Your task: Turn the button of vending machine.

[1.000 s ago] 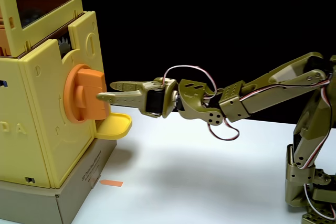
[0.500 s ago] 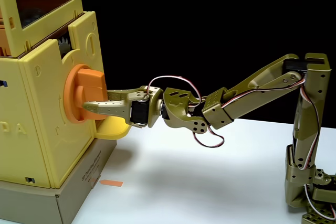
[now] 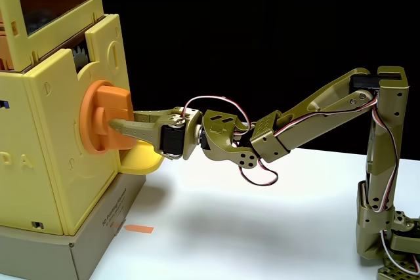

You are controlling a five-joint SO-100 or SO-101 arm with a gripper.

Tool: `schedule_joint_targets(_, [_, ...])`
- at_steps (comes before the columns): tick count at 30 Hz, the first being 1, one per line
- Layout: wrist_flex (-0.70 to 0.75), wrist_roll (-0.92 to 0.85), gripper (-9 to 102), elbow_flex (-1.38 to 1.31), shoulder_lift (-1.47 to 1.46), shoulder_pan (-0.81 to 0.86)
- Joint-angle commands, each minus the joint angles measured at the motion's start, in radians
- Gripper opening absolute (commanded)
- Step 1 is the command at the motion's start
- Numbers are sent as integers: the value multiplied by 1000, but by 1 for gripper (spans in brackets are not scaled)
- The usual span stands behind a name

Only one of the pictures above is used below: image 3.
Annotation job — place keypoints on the orange vending machine knob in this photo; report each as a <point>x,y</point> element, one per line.
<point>111,103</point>

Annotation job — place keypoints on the yellow toy vending machine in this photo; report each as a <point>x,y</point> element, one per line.
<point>49,149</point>

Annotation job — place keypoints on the yellow dispensing tray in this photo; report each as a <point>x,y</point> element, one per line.
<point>141,165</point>

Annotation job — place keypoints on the grey plastic gear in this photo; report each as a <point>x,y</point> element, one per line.
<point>80,57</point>

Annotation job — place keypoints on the orange paper arrow marker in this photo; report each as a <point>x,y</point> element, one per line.
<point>139,228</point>

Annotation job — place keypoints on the brown cardboard box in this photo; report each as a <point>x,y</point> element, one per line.
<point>98,217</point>

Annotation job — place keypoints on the clear tape tab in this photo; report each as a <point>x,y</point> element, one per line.
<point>118,226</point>

